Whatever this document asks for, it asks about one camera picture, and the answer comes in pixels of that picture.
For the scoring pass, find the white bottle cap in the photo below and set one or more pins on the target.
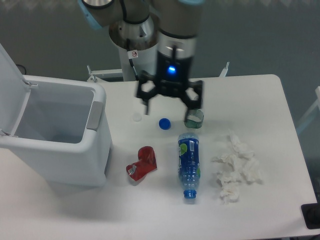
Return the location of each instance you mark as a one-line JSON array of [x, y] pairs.
[[136, 117]]

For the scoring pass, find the black device at right edge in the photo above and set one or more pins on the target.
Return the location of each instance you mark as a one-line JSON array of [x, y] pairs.
[[311, 215]]

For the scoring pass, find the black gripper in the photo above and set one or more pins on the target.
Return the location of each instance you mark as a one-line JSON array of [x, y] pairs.
[[173, 75]]

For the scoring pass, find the crumpled white tissue pile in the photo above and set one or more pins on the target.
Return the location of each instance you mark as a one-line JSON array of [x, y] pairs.
[[236, 167]]

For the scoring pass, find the blue bottle cap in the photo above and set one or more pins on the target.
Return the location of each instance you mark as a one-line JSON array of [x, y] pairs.
[[164, 123]]

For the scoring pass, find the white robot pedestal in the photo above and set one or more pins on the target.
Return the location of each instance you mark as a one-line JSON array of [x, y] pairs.
[[136, 41]]

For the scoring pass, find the blue plastic bottle lying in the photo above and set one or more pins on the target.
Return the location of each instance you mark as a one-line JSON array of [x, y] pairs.
[[189, 171]]

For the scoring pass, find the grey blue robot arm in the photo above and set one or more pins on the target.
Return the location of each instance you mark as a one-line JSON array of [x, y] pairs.
[[178, 26]]

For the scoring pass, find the white push-lid trash can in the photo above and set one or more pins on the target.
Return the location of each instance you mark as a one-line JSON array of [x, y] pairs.
[[58, 127]]

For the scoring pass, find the crushed red can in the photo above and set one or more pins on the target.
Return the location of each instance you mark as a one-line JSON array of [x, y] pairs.
[[145, 164]]

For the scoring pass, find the white frame at right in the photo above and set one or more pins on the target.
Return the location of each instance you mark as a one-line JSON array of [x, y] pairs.
[[310, 114]]

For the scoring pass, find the clear green-label bottle upright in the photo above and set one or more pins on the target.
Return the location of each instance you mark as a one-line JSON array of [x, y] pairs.
[[194, 118]]

